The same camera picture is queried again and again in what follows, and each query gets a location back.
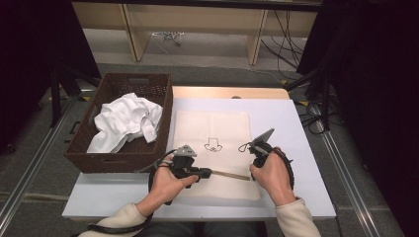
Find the white shirt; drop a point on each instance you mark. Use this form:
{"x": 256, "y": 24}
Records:
{"x": 125, "y": 118}

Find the brown woven basket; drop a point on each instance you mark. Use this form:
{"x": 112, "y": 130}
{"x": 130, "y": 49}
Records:
{"x": 115, "y": 161}

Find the cream mesh laundry bag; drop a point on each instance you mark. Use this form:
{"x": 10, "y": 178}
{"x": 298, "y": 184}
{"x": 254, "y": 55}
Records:
{"x": 210, "y": 125}

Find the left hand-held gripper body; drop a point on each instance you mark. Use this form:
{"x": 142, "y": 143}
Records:
{"x": 183, "y": 163}

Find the person's left hand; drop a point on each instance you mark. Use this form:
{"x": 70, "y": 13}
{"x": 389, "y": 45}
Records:
{"x": 164, "y": 186}

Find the beige wooden shelf unit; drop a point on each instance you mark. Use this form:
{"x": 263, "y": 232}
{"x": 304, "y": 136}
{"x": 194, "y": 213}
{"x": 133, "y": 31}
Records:
{"x": 197, "y": 19}

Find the black curtain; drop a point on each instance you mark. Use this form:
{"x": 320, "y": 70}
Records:
{"x": 26, "y": 49}
{"x": 378, "y": 82}

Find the person's right hand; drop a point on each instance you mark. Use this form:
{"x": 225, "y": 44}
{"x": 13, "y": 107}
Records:
{"x": 273, "y": 177}

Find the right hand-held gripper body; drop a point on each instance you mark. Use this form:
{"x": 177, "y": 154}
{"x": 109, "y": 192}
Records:
{"x": 262, "y": 148}

